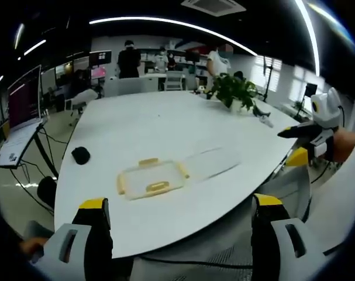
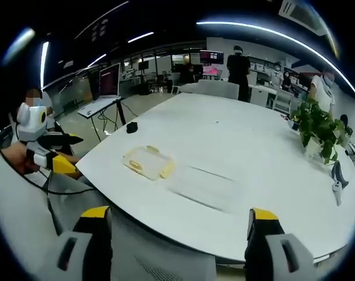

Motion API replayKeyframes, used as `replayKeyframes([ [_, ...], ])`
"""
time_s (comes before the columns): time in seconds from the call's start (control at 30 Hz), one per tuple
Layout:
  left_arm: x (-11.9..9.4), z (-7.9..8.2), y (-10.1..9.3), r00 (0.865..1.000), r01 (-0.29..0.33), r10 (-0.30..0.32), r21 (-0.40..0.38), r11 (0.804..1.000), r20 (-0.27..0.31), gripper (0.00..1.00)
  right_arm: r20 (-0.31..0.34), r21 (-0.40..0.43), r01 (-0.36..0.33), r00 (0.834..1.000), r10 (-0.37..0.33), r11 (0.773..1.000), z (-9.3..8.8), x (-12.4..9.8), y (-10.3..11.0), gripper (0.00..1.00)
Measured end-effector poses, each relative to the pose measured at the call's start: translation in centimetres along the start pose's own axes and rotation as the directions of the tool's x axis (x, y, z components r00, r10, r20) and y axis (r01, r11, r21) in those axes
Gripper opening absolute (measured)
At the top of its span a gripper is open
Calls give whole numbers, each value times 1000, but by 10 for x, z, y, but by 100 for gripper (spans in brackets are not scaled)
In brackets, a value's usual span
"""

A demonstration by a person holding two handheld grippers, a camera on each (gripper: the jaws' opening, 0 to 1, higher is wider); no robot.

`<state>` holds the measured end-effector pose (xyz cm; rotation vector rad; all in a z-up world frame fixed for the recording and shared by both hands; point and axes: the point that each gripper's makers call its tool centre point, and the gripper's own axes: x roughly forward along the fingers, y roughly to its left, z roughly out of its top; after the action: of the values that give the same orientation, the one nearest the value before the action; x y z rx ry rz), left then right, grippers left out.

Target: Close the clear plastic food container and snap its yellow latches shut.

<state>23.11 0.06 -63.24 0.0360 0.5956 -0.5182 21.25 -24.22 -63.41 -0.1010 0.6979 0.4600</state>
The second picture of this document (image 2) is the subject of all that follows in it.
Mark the black laptop stand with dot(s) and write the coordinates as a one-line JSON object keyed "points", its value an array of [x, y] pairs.
{"points": [[121, 112]]}

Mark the small black mouse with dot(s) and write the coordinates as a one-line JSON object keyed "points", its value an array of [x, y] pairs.
{"points": [[132, 127]]}

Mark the clear plastic food container base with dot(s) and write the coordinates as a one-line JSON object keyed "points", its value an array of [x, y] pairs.
{"points": [[205, 187]]}

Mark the white chair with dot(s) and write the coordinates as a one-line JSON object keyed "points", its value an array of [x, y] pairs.
{"points": [[216, 87], [283, 101]]}

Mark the pink lit screen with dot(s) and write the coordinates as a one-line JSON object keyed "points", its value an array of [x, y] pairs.
{"points": [[210, 70]]}

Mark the white grey handheld controller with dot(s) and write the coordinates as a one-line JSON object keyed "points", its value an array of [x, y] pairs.
{"points": [[338, 181]]}

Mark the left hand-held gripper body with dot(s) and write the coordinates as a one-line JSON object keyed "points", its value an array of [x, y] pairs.
{"points": [[31, 124]]}

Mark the open white laptop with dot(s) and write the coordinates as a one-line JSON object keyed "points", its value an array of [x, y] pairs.
{"points": [[108, 85]]}

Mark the clear container lid yellow latches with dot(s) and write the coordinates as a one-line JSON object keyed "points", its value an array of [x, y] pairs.
{"points": [[148, 162]]}

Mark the wall monitor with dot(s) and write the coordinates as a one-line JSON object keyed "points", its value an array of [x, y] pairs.
{"points": [[211, 57]]}

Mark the green potted plant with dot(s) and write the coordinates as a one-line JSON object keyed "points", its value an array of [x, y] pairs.
{"points": [[320, 126]]}

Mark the ceiling air vent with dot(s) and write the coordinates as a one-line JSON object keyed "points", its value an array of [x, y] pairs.
{"points": [[304, 14]]}

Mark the ceiling light strip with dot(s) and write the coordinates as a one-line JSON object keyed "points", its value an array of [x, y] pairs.
{"points": [[282, 34], [140, 37], [44, 63]]}

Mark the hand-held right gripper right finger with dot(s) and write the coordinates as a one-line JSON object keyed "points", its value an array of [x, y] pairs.
{"points": [[262, 251]]}

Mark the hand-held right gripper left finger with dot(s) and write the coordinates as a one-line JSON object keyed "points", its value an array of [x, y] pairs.
{"points": [[92, 251]]}

